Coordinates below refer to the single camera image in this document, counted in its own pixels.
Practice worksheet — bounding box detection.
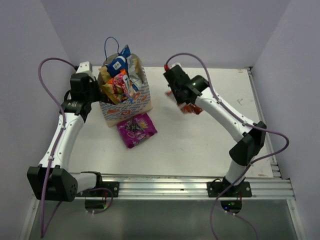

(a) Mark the red Doritos bag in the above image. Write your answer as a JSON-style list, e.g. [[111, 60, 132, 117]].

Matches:
[[164, 91, 203, 115]]

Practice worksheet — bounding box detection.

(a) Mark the tan kraft snack bag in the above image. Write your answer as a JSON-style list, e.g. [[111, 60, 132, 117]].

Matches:
[[97, 53, 142, 101]]

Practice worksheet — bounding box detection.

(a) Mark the colourful Fox's candy bag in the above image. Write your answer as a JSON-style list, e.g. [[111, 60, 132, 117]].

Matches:
[[101, 69, 134, 105]]

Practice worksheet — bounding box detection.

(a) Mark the blue checkered paper bag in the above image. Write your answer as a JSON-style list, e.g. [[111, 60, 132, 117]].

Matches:
[[99, 43, 153, 127]]

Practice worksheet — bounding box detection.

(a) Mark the blue Doritos bag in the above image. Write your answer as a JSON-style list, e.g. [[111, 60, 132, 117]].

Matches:
[[105, 45, 142, 92]]

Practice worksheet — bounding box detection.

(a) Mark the purple candy bag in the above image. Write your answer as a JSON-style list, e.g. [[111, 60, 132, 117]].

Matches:
[[116, 113, 158, 149]]

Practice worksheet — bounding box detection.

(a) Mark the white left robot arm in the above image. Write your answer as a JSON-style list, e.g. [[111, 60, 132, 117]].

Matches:
[[27, 73, 104, 202]]

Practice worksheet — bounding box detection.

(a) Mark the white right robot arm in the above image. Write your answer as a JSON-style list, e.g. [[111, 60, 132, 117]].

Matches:
[[163, 64, 267, 197]]

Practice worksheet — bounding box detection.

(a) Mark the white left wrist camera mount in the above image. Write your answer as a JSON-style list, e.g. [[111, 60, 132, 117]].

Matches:
[[76, 61, 93, 76]]

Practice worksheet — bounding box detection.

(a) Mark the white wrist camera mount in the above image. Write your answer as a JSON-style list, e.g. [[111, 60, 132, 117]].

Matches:
[[164, 62, 182, 72], [76, 61, 93, 76]]

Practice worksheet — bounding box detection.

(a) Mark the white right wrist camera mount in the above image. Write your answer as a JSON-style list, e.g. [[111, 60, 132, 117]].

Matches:
[[164, 62, 182, 72]]

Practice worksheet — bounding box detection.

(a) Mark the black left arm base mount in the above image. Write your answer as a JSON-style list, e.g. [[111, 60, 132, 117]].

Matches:
[[73, 171, 120, 198]]

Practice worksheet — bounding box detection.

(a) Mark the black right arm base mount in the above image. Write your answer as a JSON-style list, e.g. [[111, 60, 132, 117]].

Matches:
[[206, 177, 253, 198]]

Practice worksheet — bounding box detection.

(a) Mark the aluminium front rail frame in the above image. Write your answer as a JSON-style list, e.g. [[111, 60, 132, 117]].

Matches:
[[18, 174, 307, 240]]

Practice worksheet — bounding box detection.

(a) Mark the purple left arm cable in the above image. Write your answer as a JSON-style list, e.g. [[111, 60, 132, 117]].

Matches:
[[38, 57, 114, 238]]

